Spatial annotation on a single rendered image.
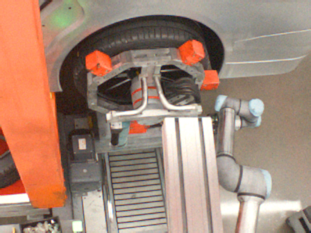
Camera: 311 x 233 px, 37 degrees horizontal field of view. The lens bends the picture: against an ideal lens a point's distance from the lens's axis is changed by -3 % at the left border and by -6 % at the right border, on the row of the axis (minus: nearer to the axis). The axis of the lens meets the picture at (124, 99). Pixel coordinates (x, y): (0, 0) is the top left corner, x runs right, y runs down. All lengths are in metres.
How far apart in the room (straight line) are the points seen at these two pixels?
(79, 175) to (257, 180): 1.03
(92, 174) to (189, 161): 1.72
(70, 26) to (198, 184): 1.24
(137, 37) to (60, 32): 0.33
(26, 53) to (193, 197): 0.55
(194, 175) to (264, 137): 2.46
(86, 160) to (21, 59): 1.50
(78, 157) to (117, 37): 0.83
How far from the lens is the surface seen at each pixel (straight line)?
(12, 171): 2.56
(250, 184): 1.93
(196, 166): 0.87
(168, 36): 2.08
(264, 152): 3.26
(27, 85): 1.29
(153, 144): 2.94
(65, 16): 1.93
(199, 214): 0.84
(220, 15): 2.04
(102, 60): 2.05
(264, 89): 3.48
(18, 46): 1.14
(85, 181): 2.56
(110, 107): 2.46
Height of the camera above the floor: 2.82
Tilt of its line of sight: 61 degrees down
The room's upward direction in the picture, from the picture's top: 8 degrees clockwise
